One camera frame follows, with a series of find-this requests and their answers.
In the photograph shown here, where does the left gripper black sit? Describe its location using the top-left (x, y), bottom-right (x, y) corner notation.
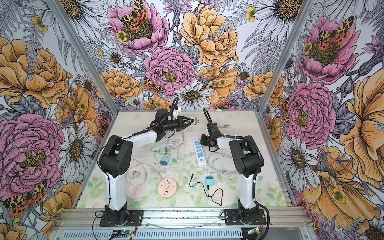
top-left (164, 114), bottom-right (195, 131)

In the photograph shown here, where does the white blue power strip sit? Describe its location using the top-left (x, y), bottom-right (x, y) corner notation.
top-left (193, 140), bottom-right (207, 167)

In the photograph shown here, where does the teal charger adapter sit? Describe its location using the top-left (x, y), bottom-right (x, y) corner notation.
top-left (160, 156), bottom-right (170, 166)
top-left (206, 176), bottom-right (214, 186)

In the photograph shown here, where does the black cable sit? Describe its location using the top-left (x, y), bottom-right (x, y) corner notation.
top-left (188, 173), bottom-right (224, 207)

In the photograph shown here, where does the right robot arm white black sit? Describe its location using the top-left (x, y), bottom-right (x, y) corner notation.
top-left (201, 109), bottom-right (270, 226)

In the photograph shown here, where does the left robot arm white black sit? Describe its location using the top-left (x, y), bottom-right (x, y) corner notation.
top-left (97, 98), bottom-right (194, 227)

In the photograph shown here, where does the green charger adapter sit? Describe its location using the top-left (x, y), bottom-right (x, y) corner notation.
top-left (159, 148), bottom-right (168, 156)

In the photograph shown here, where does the round pink power socket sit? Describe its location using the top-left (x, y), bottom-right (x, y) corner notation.
top-left (158, 178), bottom-right (178, 199)

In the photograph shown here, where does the green circuit board right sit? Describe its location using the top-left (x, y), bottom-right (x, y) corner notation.
top-left (247, 227), bottom-right (261, 235)

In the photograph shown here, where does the green circuit board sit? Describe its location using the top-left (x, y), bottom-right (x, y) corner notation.
top-left (247, 227), bottom-right (261, 235)
top-left (111, 230), bottom-right (136, 239)

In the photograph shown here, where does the green circuit board left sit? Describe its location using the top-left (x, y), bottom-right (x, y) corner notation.
top-left (111, 230), bottom-right (136, 239)

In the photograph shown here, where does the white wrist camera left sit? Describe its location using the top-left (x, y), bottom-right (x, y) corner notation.
top-left (173, 106), bottom-right (182, 115)

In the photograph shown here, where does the green cable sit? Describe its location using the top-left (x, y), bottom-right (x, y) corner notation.
top-left (149, 131), bottom-right (185, 164)

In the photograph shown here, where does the white thin cable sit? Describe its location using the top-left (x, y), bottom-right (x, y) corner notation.
top-left (164, 130), bottom-right (186, 151)

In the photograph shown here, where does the white power strip cord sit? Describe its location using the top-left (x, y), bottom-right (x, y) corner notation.
top-left (205, 151), bottom-right (241, 175)

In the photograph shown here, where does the pink socket cord with plug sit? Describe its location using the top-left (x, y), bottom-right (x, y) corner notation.
top-left (123, 158), bottom-right (164, 187)

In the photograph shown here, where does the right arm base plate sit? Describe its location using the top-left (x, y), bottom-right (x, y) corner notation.
top-left (223, 209), bottom-right (267, 226)

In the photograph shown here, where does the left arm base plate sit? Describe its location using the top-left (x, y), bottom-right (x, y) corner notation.
top-left (100, 210), bottom-right (144, 227)

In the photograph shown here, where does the aluminium front rail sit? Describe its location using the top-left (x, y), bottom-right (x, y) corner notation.
top-left (57, 207), bottom-right (311, 229)

